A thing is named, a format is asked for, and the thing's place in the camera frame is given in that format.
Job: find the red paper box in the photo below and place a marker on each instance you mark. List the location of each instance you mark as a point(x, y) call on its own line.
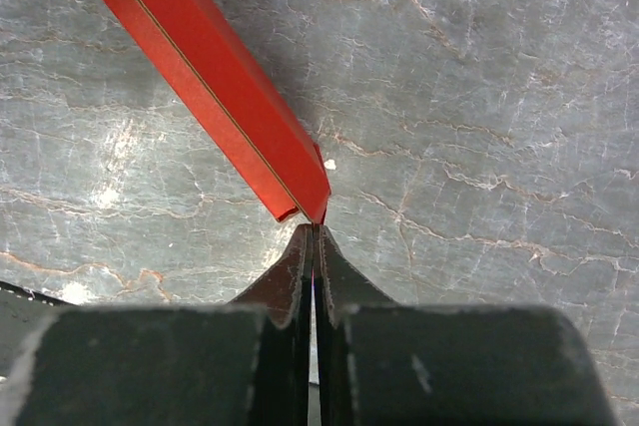
point(208, 66)

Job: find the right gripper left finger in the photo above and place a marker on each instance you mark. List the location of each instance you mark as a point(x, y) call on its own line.
point(281, 380)

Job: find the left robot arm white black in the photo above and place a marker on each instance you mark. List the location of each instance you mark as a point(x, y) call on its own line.
point(21, 308)

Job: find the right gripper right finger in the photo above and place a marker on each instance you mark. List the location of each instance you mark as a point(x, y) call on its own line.
point(338, 284)

